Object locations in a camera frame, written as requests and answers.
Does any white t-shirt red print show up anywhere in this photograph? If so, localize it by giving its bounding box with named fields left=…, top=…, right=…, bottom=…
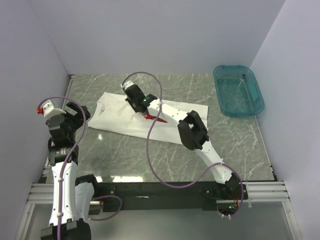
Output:
left=88, top=91, right=210, bottom=146

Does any teal plastic bin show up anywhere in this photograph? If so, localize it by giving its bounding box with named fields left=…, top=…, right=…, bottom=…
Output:
left=213, top=65, right=265, bottom=118

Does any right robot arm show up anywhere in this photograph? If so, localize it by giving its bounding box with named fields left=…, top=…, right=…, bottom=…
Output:
left=121, top=81, right=244, bottom=200

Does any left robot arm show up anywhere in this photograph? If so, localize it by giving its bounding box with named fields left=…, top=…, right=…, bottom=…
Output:
left=37, top=100, right=100, bottom=240

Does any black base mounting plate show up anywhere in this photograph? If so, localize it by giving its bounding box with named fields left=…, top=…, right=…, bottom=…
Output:
left=92, top=180, right=248, bottom=212

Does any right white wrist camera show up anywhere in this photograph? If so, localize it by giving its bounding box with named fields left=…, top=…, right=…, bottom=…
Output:
left=120, top=80, right=134, bottom=90

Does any aluminium frame rail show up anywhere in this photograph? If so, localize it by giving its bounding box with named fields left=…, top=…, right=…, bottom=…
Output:
left=26, top=181, right=290, bottom=204

